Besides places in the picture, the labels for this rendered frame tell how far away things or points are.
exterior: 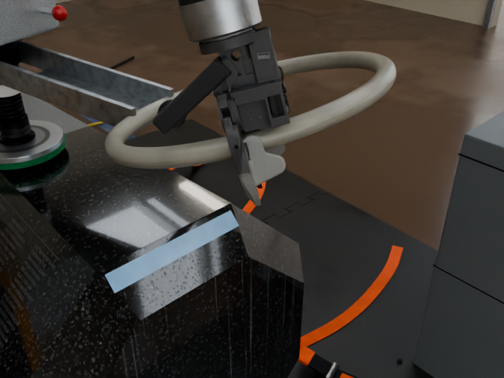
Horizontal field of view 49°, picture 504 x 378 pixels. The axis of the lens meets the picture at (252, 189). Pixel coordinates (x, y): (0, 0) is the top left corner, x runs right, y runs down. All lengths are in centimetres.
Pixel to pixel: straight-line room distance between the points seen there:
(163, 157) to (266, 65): 19
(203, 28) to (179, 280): 58
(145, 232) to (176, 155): 41
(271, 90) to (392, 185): 225
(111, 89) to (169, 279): 42
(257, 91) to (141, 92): 53
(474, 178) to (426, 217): 119
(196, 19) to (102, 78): 60
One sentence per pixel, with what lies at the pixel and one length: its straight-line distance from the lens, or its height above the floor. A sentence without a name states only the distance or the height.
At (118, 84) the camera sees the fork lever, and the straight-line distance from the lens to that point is 120.
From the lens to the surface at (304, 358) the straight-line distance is 185.
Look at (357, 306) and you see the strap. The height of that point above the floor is 2.
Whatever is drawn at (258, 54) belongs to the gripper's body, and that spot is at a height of 125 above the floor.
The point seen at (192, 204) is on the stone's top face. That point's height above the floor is 80.
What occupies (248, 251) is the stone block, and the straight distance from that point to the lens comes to 117.
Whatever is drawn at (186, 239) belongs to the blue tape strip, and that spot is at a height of 79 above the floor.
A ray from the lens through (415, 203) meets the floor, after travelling 276.
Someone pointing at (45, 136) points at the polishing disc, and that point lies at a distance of 145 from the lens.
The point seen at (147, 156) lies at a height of 110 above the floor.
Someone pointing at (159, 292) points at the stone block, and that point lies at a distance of 107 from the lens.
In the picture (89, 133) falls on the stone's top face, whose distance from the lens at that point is 154.
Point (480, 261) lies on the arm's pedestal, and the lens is 160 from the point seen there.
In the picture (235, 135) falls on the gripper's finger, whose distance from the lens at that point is 66.
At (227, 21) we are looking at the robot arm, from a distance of 64.
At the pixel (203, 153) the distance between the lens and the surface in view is 71.
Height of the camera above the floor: 145
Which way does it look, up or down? 32 degrees down
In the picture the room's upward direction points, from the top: straight up
